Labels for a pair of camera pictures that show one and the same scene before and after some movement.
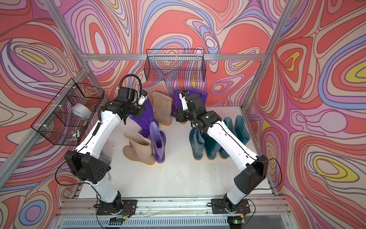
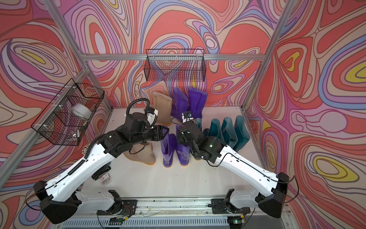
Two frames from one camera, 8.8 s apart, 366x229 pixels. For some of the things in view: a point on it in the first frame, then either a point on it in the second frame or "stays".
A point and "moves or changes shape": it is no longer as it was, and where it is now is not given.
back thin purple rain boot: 177,103 stays
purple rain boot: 158,138 → 183,152
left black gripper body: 136,111 → 157,135
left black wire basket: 64,120 stays
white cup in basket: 81,111 stays
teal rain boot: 241,131 stays
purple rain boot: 147,116 moves or changes shape
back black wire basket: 175,65 stays
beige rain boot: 140,150 stays
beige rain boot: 162,106 stays
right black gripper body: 184,116 → 182,140
